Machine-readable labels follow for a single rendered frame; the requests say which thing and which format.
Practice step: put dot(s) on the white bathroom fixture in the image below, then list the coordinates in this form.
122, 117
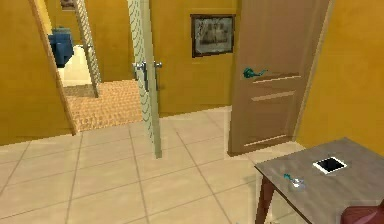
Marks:
78, 63

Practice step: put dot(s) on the pale green room door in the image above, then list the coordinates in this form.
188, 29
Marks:
145, 50

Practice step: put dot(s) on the brown panelled room door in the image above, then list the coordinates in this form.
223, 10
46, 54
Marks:
273, 110

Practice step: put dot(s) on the grey table with brown legs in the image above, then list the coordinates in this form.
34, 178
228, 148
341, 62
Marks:
333, 190

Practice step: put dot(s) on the dark red chair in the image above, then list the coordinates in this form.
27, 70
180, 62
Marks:
363, 215

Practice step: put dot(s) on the dark framed wall picture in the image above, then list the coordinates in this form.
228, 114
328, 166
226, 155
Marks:
213, 35

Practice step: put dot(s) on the black tablet with white frame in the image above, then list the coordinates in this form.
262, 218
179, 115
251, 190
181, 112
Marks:
330, 165

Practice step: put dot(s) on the small framed wall picture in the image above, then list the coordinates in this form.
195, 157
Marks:
67, 4

